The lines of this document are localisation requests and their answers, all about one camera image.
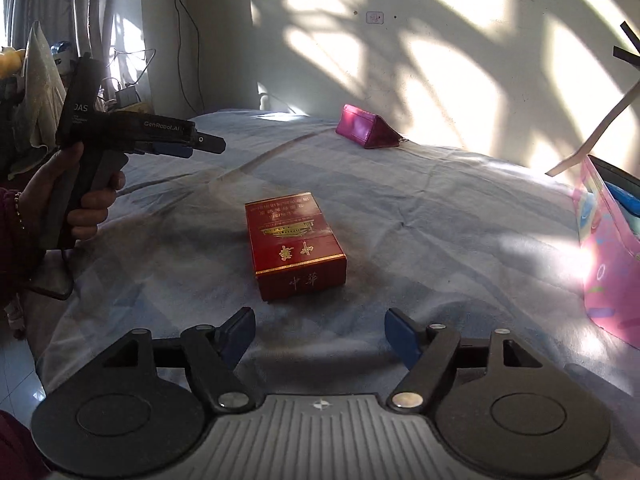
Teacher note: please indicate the person's maroon clothing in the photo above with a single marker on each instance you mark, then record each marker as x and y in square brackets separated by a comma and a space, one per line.
[15, 450]

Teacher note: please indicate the yellow toy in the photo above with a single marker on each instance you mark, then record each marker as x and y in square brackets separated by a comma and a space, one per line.
[11, 62]

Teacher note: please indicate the white wall sticker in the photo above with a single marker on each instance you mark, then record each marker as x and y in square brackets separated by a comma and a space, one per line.
[374, 17]

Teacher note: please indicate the dark power adapter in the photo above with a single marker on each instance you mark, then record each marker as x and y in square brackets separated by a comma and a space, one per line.
[127, 95]

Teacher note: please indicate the black tape strip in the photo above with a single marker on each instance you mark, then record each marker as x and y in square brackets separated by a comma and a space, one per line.
[631, 37]
[625, 55]

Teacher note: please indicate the red cigarette box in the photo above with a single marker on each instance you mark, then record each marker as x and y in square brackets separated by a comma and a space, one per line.
[290, 240]

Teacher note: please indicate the shiny magenta purse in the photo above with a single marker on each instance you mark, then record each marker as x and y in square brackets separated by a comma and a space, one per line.
[360, 125]

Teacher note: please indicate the pink gift bag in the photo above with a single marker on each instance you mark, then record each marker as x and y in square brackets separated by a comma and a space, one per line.
[607, 270]

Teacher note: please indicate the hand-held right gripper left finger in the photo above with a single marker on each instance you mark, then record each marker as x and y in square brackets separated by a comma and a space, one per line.
[240, 332]

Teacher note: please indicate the person's left hand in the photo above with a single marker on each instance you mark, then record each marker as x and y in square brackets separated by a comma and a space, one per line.
[45, 195]

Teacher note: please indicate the person's left forearm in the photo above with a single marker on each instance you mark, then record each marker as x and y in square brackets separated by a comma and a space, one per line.
[10, 260]

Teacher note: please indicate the striped curtain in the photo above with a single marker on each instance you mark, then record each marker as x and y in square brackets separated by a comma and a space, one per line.
[90, 10]

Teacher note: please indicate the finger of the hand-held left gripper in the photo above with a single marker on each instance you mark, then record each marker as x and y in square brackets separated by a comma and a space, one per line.
[210, 142]
[170, 150]

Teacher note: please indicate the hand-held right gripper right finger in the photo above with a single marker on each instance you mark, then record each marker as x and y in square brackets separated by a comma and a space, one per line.
[402, 335]

